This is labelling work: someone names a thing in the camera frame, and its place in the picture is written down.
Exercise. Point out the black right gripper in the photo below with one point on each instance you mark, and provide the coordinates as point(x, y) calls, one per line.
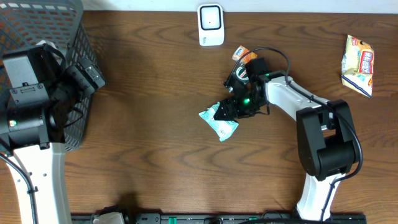
point(232, 111)

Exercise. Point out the teal packet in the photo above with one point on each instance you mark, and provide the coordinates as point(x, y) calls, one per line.
point(224, 129)

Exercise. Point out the orange tissue pack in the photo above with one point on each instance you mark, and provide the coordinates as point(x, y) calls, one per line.
point(240, 51)

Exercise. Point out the white blue snack bag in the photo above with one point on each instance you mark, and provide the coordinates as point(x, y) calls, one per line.
point(357, 66)

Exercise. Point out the round can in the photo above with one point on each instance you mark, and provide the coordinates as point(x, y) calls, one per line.
point(241, 74)

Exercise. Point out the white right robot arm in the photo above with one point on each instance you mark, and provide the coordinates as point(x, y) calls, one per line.
point(328, 147)

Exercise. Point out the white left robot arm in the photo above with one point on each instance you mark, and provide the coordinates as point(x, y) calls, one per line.
point(33, 131)

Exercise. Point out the white barcode scanner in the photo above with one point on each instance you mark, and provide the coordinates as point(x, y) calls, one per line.
point(210, 25)

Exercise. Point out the grey plastic mesh basket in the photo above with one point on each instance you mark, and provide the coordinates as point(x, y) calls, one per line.
point(25, 23)

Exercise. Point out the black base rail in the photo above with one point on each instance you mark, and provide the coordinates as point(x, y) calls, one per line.
point(269, 217)

